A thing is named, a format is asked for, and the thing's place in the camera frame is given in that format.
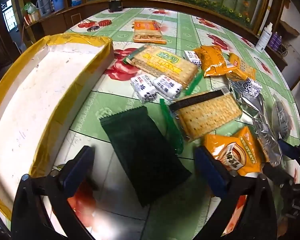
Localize grey foil packet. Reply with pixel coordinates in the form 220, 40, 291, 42
271, 96, 293, 142

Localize orange label cracker packet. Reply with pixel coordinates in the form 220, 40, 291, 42
132, 20, 167, 43

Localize grey water bottle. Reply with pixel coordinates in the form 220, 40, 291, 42
36, 0, 52, 15

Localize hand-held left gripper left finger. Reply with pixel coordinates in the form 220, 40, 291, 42
11, 145, 97, 240

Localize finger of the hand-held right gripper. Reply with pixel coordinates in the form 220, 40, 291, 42
262, 162, 294, 188
277, 138, 300, 162

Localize orange cup print packet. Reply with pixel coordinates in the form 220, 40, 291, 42
202, 126, 267, 178

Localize small black box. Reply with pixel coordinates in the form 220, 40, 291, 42
108, 0, 123, 12

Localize orange biscuit packet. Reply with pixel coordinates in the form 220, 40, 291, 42
226, 53, 257, 80

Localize fruit print tablecloth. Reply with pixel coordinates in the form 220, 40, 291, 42
5, 6, 300, 240

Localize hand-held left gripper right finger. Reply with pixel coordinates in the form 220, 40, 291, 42
194, 146, 278, 240

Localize silver foil snack packet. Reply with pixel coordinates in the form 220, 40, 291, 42
251, 119, 283, 167
226, 77, 267, 130

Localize green white bag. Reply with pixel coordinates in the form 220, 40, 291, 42
23, 2, 38, 15

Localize green label cracker packet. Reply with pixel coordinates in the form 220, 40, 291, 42
122, 44, 203, 90

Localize dark green snack packet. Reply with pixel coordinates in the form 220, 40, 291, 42
99, 106, 192, 207

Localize puffy orange snack packet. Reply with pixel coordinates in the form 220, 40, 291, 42
194, 45, 234, 77

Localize black band cracker packet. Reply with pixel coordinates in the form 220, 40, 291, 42
159, 90, 243, 155

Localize small white dotted packet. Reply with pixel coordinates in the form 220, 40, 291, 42
244, 77, 263, 97
184, 50, 203, 67
130, 74, 157, 103
152, 75, 183, 100

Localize cardboard box with yellow tape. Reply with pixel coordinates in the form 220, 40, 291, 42
0, 34, 114, 220

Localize tangled cables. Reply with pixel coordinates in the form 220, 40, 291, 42
277, 44, 290, 57

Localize white spray bottle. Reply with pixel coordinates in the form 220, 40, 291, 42
255, 22, 274, 53

